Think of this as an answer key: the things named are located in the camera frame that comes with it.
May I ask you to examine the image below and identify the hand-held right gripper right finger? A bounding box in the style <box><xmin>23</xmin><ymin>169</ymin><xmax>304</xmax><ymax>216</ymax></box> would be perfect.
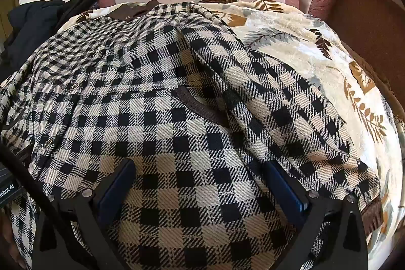
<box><xmin>264</xmin><ymin>161</ymin><xmax>369</xmax><ymax>270</ymax></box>

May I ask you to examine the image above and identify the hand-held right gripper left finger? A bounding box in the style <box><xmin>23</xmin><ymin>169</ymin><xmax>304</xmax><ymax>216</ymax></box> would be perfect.
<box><xmin>32</xmin><ymin>159</ymin><xmax>136</xmax><ymax>270</ymax></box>

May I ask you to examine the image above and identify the black and cream checkered jacket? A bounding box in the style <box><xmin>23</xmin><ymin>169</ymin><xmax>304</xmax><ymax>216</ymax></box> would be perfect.
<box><xmin>0</xmin><ymin>0</ymin><xmax>385</xmax><ymax>270</ymax></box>

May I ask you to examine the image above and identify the pile of dark clothes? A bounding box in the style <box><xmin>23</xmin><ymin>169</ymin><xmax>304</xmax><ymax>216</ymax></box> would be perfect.
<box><xmin>0</xmin><ymin>0</ymin><xmax>119</xmax><ymax>77</ymax></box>

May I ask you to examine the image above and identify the cream leaf print blanket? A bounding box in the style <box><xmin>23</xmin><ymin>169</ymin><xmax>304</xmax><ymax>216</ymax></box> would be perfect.
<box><xmin>76</xmin><ymin>0</ymin><xmax>405</xmax><ymax>258</ymax></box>

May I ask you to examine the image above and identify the brown sofa armrest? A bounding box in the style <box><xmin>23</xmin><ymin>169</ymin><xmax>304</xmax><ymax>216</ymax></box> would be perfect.
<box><xmin>302</xmin><ymin>0</ymin><xmax>405</xmax><ymax>93</ymax></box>

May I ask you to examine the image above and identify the black cable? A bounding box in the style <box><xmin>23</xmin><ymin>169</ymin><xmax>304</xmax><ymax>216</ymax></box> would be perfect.
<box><xmin>0</xmin><ymin>140</ymin><xmax>73</xmax><ymax>245</ymax></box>

